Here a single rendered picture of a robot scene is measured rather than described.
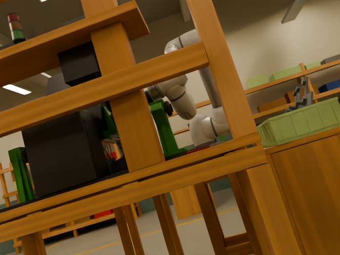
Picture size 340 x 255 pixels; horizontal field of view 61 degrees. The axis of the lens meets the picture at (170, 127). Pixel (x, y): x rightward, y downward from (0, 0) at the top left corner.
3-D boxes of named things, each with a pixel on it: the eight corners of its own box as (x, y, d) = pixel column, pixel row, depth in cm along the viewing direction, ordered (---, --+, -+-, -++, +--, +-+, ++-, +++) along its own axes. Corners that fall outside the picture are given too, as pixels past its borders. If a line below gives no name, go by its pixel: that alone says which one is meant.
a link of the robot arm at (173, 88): (156, 84, 144) (169, 104, 150) (182, 67, 143) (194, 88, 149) (153, 79, 154) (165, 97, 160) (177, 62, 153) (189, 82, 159)
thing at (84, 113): (57, 192, 148) (42, 130, 152) (112, 175, 145) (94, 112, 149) (36, 198, 130) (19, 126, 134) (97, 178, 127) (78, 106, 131)
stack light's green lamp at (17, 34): (18, 45, 134) (15, 36, 134) (27, 41, 133) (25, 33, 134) (10, 41, 129) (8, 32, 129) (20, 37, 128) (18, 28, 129)
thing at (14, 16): (13, 28, 135) (11, 19, 135) (23, 24, 134) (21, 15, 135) (6, 23, 130) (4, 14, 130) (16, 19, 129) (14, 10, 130)
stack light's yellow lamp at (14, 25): (15, 36, 134) (13, 28, 135) (25, 33, 134) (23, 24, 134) (8, 32, 129) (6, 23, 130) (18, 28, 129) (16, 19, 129)
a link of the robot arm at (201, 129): (197, 147, 220) (187, 120, 224) (219, 139, 216) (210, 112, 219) (192, 147, 205) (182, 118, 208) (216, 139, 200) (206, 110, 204)
